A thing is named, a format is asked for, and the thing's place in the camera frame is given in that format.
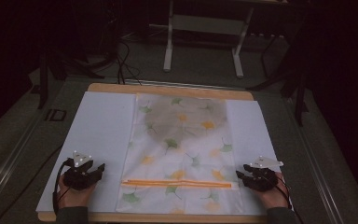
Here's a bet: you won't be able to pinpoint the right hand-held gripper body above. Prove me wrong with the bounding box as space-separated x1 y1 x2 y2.
244 155 284 192

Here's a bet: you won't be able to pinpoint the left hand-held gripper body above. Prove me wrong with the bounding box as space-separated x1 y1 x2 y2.
62 150 96 191

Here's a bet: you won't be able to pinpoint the floral pillowcase with orange zipper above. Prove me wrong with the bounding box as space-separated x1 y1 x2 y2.
115 92 244 216

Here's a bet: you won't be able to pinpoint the person's left hand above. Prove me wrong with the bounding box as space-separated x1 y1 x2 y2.
57 173 98 210

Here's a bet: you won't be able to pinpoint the person's right hand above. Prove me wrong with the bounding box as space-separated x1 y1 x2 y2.
252 172 291 210

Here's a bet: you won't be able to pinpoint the white table mat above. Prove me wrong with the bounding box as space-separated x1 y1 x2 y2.
35 91 293 217

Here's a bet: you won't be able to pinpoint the gray cloth inside pillowcase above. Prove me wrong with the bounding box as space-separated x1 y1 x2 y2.
145 96 229 140

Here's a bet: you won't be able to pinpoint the black tripod stand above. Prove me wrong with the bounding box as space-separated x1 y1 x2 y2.
246 18 310 127

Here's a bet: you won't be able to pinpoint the wooden table board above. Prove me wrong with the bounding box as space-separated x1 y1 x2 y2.
37 82 269 224

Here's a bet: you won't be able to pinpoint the white metal stand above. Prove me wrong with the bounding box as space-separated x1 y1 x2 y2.
162 0 255 78

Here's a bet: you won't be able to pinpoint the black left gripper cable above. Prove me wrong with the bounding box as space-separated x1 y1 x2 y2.
52 158 75 216

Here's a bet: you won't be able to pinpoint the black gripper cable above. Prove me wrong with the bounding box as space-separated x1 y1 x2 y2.
273 174 304 224
52 158 75 216

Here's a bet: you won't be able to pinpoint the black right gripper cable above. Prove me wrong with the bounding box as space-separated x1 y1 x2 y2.
273 174 304 224

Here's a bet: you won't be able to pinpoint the black floor bracket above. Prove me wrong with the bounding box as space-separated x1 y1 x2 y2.
44 108 67 122

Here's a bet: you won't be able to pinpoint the black floor cables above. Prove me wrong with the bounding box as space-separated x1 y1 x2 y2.
115 40 144 87

